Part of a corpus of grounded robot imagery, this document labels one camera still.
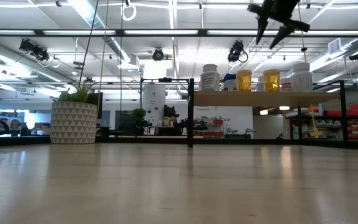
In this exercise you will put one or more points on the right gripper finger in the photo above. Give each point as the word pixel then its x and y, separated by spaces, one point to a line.
pixel 262 28
pixel 281 35

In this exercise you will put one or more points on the potted plant in patterned pot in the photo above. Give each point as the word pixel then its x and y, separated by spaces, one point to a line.
pixel 73 124

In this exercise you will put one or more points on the black ceiling-mounted device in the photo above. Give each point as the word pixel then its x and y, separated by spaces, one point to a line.
pixel 356 56
pixel 34 49
pixel 158 55
pixel 235 51

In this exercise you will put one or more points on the yellow broom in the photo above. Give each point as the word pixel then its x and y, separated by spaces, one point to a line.
pixel 316 133

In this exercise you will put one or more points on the clear bottle with blue cap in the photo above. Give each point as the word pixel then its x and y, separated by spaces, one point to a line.
pixel 228 77

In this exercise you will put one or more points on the white shelf with red bins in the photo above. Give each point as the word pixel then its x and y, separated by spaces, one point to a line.
pixel 208 133

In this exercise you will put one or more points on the orange pill bottle white cap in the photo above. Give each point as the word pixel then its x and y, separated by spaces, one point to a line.
pixel 271 82
pixel 244 81

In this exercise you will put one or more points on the black metal table frame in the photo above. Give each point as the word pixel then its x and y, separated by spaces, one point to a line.
pixel 11 141

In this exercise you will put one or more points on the white labelled medicine bottle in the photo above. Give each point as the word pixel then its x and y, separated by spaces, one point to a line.
pixel 209 79
pixel 302 79
pixel 260 82

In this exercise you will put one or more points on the pink bottle with white cap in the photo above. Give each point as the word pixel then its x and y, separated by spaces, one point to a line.
pixel 286 86

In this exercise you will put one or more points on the silver ventilation duct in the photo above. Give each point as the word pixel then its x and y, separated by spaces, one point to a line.
pixel 8 60

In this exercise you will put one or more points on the wooden shelf with black frame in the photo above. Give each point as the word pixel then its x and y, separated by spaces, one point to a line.
pixel 259 99

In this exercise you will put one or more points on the white cylindrical tank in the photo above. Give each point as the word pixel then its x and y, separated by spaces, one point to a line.
pixel 154 96

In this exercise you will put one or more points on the green background plant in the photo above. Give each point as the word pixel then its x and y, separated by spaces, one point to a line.
pixel 139 113

